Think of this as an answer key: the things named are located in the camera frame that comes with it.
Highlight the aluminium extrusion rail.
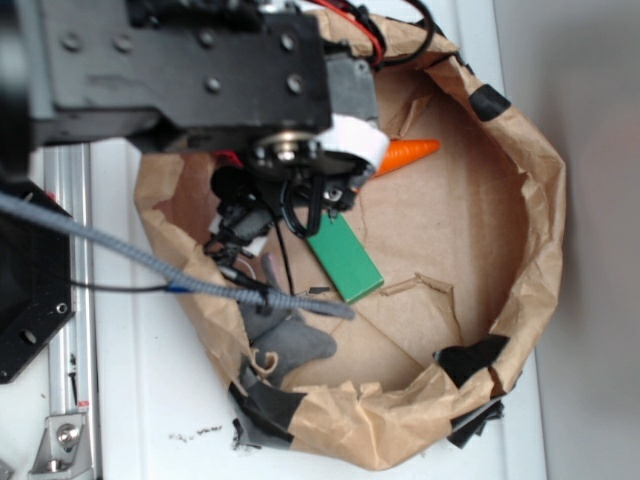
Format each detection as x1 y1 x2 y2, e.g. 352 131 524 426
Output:
42 144 103 480

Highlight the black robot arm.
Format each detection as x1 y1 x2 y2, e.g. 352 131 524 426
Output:
1 1 389 251

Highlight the green rectangular block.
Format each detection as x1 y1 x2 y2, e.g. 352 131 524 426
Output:
307 214 384 304

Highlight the brown paper bag tray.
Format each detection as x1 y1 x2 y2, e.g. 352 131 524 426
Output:
135 8 567 473

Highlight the orange toy carrot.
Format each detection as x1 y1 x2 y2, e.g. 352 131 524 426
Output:
373 139 441 178

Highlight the metal corner bracket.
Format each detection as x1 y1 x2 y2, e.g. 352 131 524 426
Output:
28 413 93 479

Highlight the red wire bundle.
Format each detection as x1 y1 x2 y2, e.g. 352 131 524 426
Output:
299 0 437 68

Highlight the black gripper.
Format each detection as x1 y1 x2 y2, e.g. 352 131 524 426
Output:
209 54 389 253

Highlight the grey plush toy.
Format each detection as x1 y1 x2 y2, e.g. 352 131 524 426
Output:
237 252 337 389

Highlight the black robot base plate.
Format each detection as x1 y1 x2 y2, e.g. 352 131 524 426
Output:
1 213 74 384

